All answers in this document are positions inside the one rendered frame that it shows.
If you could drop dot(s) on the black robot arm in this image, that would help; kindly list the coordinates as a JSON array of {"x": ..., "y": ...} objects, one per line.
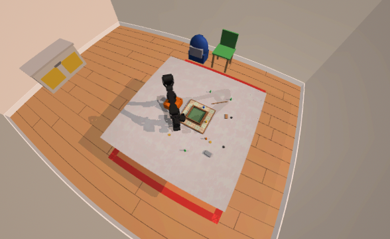
[{"x": 168, "y": 82}]

